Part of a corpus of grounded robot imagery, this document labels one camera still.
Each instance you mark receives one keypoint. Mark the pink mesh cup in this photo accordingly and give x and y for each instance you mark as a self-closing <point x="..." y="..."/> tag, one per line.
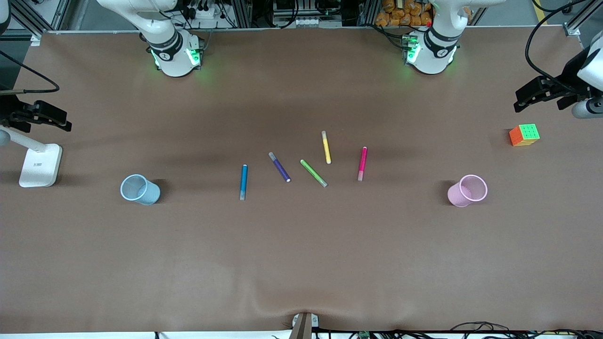
<point x="454" y="195"/>

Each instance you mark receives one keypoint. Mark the pink marker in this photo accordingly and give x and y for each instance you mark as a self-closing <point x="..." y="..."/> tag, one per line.
<point x="362" y="162"/>

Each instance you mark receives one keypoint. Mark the multicoloured puzzle cube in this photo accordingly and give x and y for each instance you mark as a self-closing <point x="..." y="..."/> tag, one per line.
<point x="527" y="133"/>

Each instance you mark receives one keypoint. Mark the yellow marker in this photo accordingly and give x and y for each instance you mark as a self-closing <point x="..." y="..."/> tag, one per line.
<point x="326" y="148"/>

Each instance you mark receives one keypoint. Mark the green marker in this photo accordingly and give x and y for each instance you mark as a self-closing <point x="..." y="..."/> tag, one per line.
<point x="313" y="173"/>

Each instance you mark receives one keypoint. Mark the orange snack bag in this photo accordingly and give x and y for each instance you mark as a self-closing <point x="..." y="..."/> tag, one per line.
<point x="405" y="14"/>

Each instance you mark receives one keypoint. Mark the blue marker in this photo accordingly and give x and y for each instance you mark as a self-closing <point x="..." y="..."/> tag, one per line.
<point x="243" y="181"/>

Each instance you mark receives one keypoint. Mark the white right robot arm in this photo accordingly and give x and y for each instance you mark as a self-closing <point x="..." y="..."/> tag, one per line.
<point x="172" y="56"/>

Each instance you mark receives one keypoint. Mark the blue mesh cup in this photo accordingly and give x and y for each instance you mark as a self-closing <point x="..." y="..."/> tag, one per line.
<point x="148" y="195"/>

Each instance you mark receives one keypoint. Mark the purple marker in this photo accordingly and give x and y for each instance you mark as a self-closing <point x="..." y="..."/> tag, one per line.
<point x="280" y="167"/>

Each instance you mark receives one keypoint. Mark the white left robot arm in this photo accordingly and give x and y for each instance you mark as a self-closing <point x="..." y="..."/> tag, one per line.
<point x="431" y="56"/>

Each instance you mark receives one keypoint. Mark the white power strip with plugs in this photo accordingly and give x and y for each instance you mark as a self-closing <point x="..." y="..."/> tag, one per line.
<point x="205" y="12"/>

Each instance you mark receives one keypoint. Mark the aluminium frame profile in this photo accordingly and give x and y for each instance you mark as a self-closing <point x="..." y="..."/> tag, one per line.
<point x="571" y="30"/>
<point x="36" y="40"/>

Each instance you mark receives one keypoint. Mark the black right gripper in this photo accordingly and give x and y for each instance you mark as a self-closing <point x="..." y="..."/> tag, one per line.
<point x="10" y="108"/>

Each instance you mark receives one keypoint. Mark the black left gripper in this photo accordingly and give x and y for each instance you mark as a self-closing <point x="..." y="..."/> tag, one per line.
<point x="567" y="77"/>

